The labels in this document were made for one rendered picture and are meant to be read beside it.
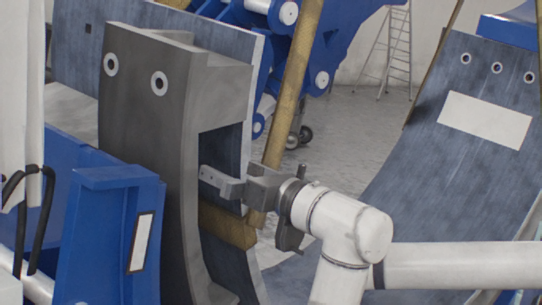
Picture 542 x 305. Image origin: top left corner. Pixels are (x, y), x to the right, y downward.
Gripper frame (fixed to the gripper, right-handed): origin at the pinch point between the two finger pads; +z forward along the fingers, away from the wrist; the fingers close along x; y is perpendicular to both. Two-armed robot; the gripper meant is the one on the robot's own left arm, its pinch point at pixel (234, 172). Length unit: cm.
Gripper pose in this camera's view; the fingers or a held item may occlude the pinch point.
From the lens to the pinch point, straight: 160.7
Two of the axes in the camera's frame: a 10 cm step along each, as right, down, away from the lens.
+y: 2.1, -9.5, -2.3
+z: -7.4, -3.1, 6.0
